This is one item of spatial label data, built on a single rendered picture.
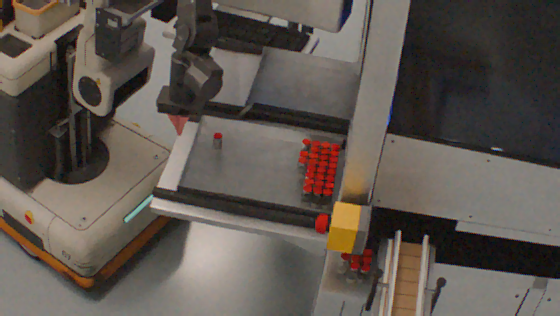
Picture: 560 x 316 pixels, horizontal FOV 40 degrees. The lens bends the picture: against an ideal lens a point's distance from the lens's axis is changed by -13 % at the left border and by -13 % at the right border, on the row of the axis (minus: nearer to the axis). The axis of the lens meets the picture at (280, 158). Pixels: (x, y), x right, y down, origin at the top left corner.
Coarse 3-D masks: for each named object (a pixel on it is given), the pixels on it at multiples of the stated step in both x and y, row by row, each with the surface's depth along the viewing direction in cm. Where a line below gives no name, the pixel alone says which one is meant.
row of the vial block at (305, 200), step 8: (312, 144) 203; (320, 144) 203; (312, 152) 201; (312, 160) 198; (312, 168) 196; (312, 176) 194; (304, 184) 193; (312, 184) 193; (304, 192) 191; (304, 200) 192
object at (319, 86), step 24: (264, 48) 234; (264, 72) 231; (288, 72) 232; (312, 72) 233; (336, 72) 235; (264, 96) 223; (288, 96) 224; (312, 96) 225; (336, 96) 226; (336, 120) 214
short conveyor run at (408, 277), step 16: (384, 240) 180; (384, 256) 176; (400, 256) 177; (416, 256) 178; (432, 256) 177; (384, 272) 174; (400, 272) 174; (416, 272) 174; (432, 272) 174; (384, 288) 170; (400, 288) 170; (416, 288) 170; (368, 304) 169; (384, 304) 166; (400, 304) 167; (416, 304) 165; (432, 304) 167
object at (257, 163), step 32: (224, 128) 211; (256, 128) 209; (192, 160) 201; (224, 160) 202; (256, 160) 203; (288, 160) 205; (192, 192) 190; (224, 192) 194; (256, 192) 195; (288, 192) 196
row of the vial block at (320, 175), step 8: (328, 144) 203; (320, 152) 203; (328, 152) 201; (320, 160) 199; (320, 168) 197; (320, 176) 195; (320, 184) 192; (312, 192) 195; (320, 192) 191; (312, 200) 192; (320, 200) 192
